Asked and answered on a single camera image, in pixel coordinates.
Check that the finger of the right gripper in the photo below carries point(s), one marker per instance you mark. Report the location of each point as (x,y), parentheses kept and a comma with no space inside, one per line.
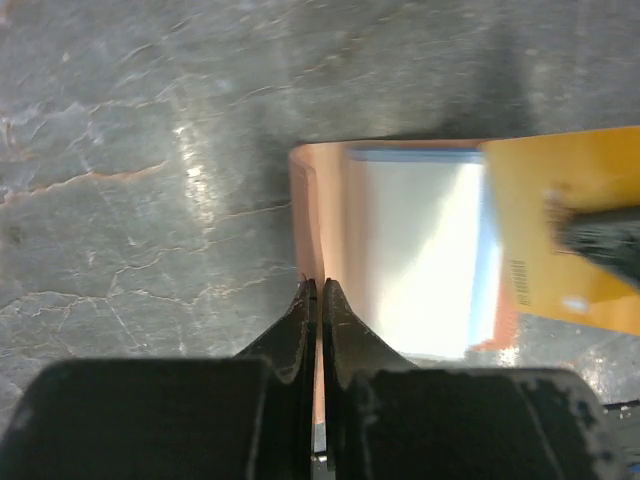
(607,238)

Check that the yellow credit card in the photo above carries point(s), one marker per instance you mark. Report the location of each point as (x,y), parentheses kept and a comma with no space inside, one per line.
(590,171)

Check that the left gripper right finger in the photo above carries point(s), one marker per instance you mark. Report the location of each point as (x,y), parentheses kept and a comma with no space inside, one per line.
(387,418)

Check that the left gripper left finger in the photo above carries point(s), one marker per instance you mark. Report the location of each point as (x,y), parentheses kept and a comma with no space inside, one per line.
(244,417)

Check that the tan leather card holder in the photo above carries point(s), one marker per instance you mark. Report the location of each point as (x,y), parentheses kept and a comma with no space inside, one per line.
(408,231)

